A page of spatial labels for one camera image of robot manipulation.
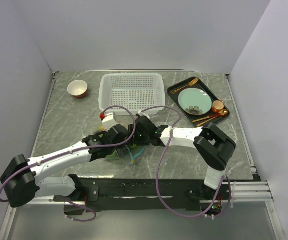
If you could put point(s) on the gold spoon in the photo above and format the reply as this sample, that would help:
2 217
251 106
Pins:
221 113

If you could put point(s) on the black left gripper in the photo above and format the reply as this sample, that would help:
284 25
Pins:
103 132

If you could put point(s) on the black mounting base rail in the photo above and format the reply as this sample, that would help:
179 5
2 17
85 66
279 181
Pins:
107 194

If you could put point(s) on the teal floral plate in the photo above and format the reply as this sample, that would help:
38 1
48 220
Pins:
194 101

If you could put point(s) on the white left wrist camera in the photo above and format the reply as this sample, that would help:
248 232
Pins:
108 120

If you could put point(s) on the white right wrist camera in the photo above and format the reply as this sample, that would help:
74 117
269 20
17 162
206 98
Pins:
142 114

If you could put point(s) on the white perforated plastic basket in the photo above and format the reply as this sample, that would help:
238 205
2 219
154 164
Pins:
133 91

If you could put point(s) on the gold fork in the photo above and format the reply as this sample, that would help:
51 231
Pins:
191 83

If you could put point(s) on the red and white bowl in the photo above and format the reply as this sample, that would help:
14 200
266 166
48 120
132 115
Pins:
77 89

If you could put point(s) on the fake green leafy vegetable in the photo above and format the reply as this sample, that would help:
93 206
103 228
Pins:
113 156

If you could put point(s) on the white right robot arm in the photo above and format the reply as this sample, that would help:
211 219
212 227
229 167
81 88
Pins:
212 144

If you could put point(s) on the copper cup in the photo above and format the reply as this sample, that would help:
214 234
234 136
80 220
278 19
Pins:
217 106

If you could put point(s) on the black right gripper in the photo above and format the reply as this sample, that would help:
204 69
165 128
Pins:
137 142

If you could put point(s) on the gold chopstick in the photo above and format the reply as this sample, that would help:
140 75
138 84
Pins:
200 124
205 118

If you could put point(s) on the clear zip top bag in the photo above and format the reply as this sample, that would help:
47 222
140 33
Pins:
127 151

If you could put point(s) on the black rectangular tray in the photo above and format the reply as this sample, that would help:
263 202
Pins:
199 85

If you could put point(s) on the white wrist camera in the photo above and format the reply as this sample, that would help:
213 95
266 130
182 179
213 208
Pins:
142 114
108 120

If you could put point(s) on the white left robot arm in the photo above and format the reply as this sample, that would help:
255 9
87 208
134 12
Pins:
27 178

